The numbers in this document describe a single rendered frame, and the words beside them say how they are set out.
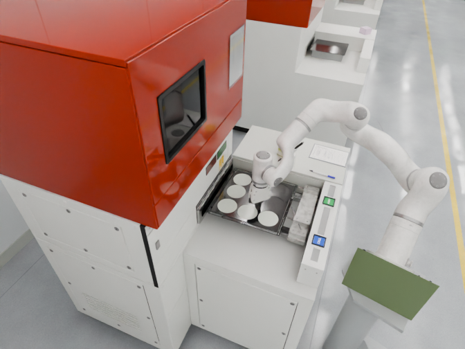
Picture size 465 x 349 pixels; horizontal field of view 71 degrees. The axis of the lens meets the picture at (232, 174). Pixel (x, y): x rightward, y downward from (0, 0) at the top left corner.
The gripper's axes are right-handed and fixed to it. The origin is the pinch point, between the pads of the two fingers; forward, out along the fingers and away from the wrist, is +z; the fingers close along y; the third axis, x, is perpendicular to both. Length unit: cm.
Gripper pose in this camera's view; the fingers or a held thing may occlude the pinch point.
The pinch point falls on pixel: (258, 205)
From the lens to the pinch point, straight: 165.1
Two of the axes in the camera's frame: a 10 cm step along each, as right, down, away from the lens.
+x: -4.1, -6.1, 6.8
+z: -0.2, 7.5, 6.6
